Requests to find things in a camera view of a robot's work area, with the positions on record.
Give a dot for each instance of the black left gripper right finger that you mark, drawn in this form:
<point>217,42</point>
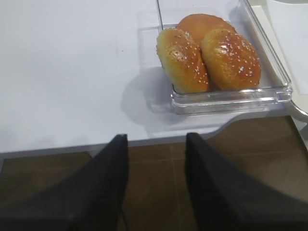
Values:
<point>225,198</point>

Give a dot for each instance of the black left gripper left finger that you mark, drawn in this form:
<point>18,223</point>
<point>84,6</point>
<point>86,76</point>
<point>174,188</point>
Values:
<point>89,200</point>

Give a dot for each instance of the clear bun container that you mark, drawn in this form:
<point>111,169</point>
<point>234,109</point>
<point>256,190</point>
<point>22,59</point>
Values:
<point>249,19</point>

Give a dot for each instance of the white metal serving tray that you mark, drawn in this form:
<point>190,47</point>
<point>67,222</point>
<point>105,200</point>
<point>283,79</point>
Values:
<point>299,102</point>

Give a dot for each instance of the right sesame bun top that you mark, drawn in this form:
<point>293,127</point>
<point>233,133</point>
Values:
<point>232,62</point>

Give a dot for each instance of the sesame bun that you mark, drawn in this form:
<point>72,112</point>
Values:
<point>181,59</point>
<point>232,62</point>

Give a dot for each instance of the left sesame bun top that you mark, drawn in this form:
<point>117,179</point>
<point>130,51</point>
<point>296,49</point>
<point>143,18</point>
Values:
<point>181,59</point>

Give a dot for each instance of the plain bun half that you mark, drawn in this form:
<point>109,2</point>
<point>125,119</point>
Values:
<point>198,25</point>

